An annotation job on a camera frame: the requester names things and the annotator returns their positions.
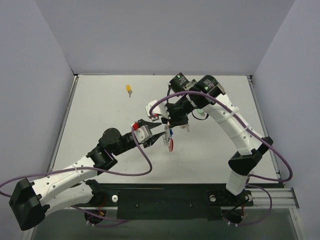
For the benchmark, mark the key with blue tag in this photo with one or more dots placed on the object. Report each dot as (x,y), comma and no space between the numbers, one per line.
(171,132)

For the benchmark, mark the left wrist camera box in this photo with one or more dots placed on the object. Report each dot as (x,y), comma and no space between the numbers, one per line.
(142,133)

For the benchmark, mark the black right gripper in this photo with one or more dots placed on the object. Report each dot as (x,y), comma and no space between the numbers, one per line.
(179,120)

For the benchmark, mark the key with green tag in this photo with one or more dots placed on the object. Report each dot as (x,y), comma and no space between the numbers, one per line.
(201,112)

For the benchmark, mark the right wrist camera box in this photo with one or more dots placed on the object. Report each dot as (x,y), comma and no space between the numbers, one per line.
(159,111)

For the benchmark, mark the keys with black tags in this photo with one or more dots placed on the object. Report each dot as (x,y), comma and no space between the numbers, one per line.
(185,127)

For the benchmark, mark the aluminium front rail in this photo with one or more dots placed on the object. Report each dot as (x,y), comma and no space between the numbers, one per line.
(282,198)

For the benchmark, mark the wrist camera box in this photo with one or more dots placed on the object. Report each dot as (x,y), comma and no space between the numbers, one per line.
(142,133)
(159,111)

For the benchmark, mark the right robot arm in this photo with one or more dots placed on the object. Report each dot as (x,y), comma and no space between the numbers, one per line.
(211,97)

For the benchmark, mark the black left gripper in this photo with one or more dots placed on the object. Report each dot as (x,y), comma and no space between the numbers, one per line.
(128,141)

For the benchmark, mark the metal key organiser red handle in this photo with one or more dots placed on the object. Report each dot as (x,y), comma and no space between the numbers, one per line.
(167,140)

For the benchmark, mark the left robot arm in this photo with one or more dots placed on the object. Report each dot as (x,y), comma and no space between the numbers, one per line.
(32,201)

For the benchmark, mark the key with yellow tag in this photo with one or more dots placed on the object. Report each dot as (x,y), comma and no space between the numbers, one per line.
(129,90)

